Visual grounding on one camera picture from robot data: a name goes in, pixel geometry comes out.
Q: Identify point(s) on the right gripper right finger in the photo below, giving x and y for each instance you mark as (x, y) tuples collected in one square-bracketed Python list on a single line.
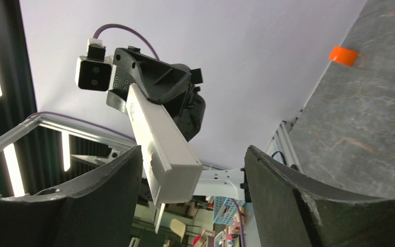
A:
[(293, 209)]

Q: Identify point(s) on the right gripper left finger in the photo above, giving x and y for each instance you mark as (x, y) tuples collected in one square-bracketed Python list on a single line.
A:
[(93, 209)]

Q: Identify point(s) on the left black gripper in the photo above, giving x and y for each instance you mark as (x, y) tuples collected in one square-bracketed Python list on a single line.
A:
[(160, 83)]

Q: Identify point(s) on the long white plastic bar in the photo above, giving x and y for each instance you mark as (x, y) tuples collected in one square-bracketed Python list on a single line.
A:
[(171, 167)]

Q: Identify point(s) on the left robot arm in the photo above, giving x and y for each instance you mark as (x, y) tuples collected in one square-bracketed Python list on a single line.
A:
[(223, 183)]

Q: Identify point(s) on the orange tape roll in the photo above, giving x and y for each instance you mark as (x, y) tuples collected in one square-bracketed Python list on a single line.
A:
[(343, 56)]

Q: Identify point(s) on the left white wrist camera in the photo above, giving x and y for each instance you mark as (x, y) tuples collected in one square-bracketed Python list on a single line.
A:
[(93, 72)]

